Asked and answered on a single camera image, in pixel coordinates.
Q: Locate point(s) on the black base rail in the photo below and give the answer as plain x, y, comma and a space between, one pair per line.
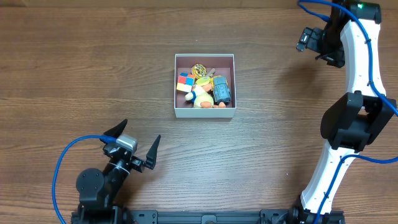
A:
154, 217

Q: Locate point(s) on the white box with maroon interior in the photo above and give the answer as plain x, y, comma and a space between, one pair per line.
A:
224, 65

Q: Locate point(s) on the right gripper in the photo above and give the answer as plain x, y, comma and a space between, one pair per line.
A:
315, 40

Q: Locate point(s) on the round golden cookie toy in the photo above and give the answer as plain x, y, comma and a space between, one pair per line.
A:
199, 70

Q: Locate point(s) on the yellow wooden rattle drum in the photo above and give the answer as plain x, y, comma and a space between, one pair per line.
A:
206, 79

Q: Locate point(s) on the colourful two-by-two puzzle cube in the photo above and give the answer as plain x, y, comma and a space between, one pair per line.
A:
185, 82

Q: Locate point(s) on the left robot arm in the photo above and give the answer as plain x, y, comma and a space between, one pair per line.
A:
99, 188

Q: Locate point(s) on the yellow and grey toy truck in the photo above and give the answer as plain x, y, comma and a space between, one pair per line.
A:
221, 91

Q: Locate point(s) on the plush duck toy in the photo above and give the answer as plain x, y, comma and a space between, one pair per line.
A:
201, 98

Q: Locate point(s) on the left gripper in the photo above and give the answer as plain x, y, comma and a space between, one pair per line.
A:
131, 160

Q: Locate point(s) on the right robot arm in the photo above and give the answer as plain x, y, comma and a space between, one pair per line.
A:
349, 39

